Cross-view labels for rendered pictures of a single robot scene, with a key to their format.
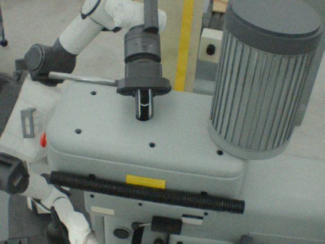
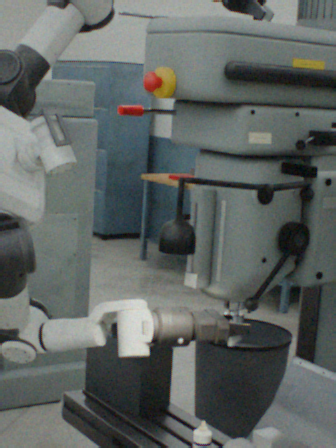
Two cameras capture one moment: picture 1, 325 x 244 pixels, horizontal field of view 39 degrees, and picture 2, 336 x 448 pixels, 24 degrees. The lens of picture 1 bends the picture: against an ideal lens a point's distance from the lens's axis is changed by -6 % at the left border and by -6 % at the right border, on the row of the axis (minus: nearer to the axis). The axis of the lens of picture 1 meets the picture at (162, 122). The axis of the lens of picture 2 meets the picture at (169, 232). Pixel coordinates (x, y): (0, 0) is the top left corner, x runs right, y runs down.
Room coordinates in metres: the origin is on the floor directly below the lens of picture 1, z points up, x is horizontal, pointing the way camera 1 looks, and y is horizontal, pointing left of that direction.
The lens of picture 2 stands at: (-0.33, 1.29, 1.75)
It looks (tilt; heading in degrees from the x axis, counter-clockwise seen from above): 10 degrees down; 319
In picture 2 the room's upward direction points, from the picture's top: 4 degrees clockwise
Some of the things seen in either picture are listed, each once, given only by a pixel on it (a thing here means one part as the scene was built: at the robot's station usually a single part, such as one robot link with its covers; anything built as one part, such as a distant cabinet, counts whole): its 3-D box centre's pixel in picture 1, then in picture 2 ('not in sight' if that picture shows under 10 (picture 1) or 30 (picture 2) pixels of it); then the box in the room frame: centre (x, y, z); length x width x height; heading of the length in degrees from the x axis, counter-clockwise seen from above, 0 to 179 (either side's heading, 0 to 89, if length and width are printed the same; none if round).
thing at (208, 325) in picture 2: not in sight; (194, 327); (0.91, 0.13, 1.24); 0.13 x 0.12 x 0.10; 157
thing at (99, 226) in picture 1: (101, 223); (200, 237); (0.88, 0.15, 1.45); 0.04 x 0.04 x 0.21; 86
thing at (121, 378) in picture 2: not in sight; (128, 363); (1.30, -0.01, 1.00); 0.22 x 0.12 x 0.20; 5
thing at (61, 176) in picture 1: (145, 192); (314, 77); (0.72, 0.02, 1.79); 0.45 x 0.04 x 0.04; 86
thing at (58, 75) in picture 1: (93, 79); (169, 18); (0.99, 0.18, 1.89); 0.24 x 0.04 x 0.01; 86
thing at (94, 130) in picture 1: (148, 142); (259, 65); (0.87, 0.03, 1.81); 0.47 x 0.26 x 0.16; 86
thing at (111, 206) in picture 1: (155, 179); (263, 127); (0.87, 0.00, 1.68); 0.34 x 0.24 x 0.10; 86
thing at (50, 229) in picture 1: (56, 230); (177, 235); (0.81, 0.28, 1.47); 0.07 x 0.07 x 0.06
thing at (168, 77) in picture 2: not in sight; (163, 82); (0.89, 0.27, 1.76); 0.06 x 0.02 x 0.06; 176
